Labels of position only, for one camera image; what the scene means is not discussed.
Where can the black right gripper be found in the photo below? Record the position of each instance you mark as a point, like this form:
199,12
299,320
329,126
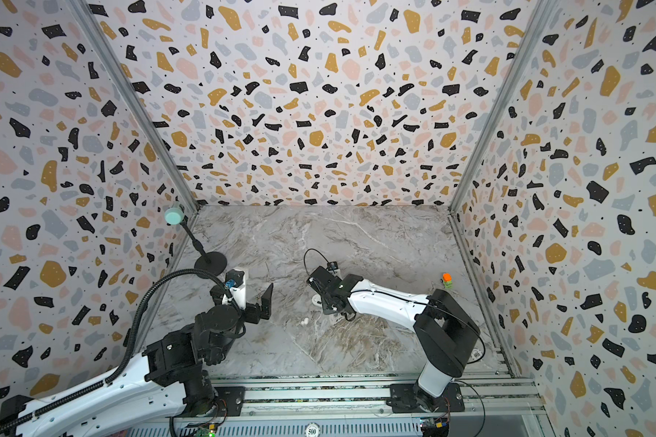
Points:
322,287

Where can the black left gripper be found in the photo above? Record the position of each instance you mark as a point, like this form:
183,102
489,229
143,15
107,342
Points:
259,311

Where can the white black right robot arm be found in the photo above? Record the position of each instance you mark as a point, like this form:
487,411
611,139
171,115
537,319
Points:
446,333

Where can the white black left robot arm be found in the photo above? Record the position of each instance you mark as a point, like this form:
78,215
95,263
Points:
167,379

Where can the black stand with green ball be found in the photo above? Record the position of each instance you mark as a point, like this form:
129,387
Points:
212,262

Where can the orange green small cube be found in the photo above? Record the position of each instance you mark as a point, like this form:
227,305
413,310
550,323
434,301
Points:
447,281

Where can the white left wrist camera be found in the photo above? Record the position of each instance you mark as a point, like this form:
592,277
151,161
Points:
235,288

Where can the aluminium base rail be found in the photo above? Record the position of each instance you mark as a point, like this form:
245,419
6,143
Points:
496,404

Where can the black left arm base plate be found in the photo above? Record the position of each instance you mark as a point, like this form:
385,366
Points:
225,402

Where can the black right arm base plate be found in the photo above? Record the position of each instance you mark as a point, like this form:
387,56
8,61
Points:
410,398

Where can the aluminium corner frame post left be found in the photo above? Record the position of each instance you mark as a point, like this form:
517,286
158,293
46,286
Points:
85,19

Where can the aluminium corner frame post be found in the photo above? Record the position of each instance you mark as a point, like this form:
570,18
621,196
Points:
85,19
540,17

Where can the aluminium corner frame post right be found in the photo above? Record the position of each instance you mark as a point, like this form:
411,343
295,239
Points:
540,17

